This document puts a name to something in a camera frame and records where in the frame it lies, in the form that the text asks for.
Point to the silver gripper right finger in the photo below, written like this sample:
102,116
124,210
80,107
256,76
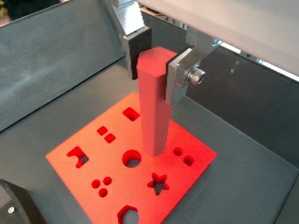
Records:
183,67

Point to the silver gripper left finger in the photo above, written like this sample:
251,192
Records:
134,34

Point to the red hexagonal peg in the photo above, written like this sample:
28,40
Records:
153,108

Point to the black corner object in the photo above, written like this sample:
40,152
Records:
17,208

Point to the red shape-sorting board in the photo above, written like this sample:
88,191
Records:
113,178

